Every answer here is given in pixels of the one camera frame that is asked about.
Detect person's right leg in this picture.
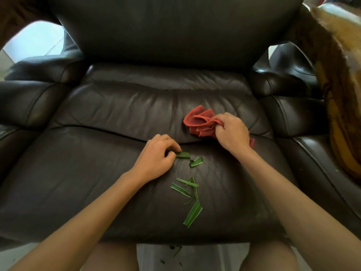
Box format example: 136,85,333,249
239,239,301,271

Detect person's left leg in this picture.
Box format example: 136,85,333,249
86,242,139,271

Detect red cloth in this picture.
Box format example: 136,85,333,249
183,105,256,149

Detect person's right hand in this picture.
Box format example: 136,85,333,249
211,112,252,158

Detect person's left hand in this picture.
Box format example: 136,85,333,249
128,134,182,187

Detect green leaves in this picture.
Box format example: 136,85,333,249
170,156,204,228

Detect dark brown leather armchair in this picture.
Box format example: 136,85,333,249
0,0,361,251

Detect person's right forearm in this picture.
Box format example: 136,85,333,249
234,145,361,271

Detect person's left forearm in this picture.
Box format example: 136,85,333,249
8,171,146,271

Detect clear plastic bin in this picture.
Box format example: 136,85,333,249
136,242,251,271

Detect person's leg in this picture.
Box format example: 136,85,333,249
239,239,301,271
86,242,139,271

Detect glossy wooden armrest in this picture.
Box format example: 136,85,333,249
0,0,61,51
287,2,361,181

